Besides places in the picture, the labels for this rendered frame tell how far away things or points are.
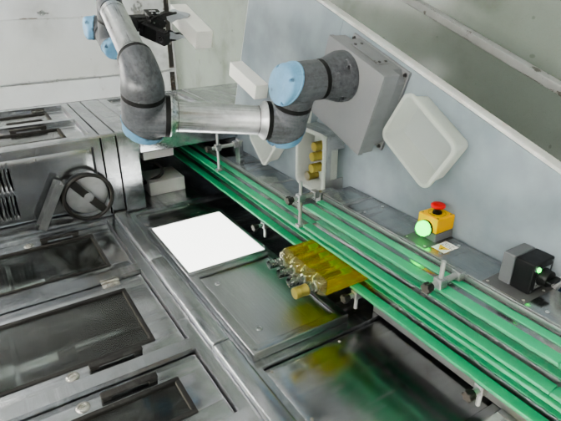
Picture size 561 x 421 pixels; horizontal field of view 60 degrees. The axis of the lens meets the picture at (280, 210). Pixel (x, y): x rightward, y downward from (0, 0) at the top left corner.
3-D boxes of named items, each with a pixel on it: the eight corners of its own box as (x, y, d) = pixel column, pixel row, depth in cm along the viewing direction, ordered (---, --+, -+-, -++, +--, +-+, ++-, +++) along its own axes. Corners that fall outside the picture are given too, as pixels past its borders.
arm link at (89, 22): (88, 46, 161) (82, 33, 166) (122, 43, 167) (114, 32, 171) (87, 23, 156) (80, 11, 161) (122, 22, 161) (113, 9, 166)
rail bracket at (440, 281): (454, 273, 124) (416, 290, 118) (459, 248, 121) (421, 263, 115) (467, 281, 121) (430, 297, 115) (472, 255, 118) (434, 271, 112)
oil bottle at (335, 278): (361, 269, 157) (307, 289, 146) (363, 254, 154) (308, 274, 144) (374, 277, 152) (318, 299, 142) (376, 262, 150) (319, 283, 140)
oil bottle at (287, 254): (329, 246, 170) (276, 264, 160) (330, 232, 168) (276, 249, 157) (339, 254, 166) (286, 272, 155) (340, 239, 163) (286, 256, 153)
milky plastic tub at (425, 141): (445, 185, 138) (423, 192, 134) (400, 130, 148) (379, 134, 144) (481, 143, 125) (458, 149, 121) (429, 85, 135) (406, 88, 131)
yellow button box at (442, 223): (433, 226, 144) (416, 233, 140) (437, 203, 141) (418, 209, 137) (452, 236, 138) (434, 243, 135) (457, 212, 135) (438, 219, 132)
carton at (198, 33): (185, 3, 184) (170, 4, 181) (212, 31, 170) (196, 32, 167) (184, 19, 188) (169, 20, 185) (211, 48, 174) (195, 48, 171)
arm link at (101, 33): (102, 30, 149) (92, 12, 154) (103, 63, 156) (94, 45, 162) (128, 28, 152) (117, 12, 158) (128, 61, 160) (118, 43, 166)
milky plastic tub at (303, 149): (313, 177, 191) (295, 181, 187) (315, 121, 181) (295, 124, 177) (341, 192, 178) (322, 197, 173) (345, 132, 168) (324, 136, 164)
